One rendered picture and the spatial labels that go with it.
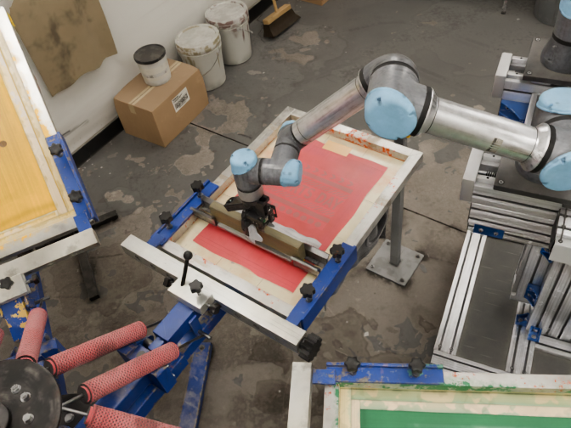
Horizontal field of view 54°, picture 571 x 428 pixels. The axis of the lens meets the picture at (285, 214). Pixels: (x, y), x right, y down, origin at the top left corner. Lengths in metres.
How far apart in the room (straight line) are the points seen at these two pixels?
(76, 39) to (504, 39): 2.88
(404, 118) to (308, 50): 3.16
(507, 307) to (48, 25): 2.74
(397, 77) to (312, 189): 0.77
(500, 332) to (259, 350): 1.07
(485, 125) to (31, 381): 1.14
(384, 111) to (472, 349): 1.43
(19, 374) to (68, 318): 1.76
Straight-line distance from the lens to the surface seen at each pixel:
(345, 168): 2.03
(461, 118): 1.32
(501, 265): 2.73
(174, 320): 1.64
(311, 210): 1.91
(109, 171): 3.78
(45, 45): 3.46
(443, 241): 3.04
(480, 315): 2.57
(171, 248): 1.86
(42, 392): 1.35
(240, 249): 1.84
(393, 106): 1.25
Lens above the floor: 2.39
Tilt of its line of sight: 49 degrees down
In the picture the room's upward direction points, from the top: 11 degrees counter-clockwise
